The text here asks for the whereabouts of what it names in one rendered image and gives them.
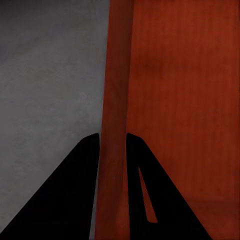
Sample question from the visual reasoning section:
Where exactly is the storage box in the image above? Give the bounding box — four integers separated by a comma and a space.
94, 0, 240, 240

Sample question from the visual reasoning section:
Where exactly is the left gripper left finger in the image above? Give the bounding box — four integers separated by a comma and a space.
0, 133, 100, 240

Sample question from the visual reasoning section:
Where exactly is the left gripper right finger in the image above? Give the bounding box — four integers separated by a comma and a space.
126, 133, 212, 240

